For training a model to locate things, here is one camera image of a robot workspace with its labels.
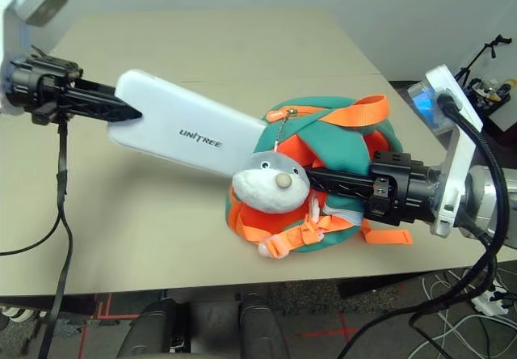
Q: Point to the white power strip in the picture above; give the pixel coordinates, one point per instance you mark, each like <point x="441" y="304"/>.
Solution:
<point x="490" y="300"/>

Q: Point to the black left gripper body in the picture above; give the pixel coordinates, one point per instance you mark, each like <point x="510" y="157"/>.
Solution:
<point x="36" y="84"/>

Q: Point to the dark grey robot right leg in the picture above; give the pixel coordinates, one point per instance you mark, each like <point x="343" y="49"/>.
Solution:
<point x="262" y="326"/>

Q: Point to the dark grey robot left leg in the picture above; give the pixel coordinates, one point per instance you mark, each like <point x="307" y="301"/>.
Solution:
<point x="153" y="330"/>

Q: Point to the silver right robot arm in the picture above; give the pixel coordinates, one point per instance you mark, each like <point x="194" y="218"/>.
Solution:
<point x="488" y="205"/>

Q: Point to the black tripod stand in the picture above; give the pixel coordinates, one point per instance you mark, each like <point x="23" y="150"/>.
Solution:
<point x="478" y="57"/>

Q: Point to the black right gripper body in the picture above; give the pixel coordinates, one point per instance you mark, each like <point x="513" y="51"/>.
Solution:
<point x="404" y="189"/>

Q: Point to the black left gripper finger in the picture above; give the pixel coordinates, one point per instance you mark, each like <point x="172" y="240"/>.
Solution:
<point x="97" y="87"/>
<point x="105" y="108"/>

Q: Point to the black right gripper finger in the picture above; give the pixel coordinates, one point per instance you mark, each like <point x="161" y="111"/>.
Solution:
<point x="343" y="178"/>
<point x="351" y="193"/>

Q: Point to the white Unitree pencil case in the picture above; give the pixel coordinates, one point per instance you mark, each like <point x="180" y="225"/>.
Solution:
<point x="182" y="120"/>

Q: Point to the green and orange backpack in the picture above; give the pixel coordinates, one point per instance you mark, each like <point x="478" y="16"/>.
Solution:
<point x="335" y="136"/>

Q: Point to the white black shoe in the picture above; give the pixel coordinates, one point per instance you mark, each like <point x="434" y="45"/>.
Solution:
<point x="16" y="313"/>

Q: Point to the black bin with items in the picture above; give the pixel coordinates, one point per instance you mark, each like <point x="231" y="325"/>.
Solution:
<point x="490" y="100"/>

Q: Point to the dark grey robot leg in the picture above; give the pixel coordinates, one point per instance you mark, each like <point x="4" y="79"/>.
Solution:
<point x="153" y="330"/>
<point x="262" y="326"/>

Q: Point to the black table base bar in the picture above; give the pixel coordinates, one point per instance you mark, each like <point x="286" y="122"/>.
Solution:
<point x="371" y="286"/>

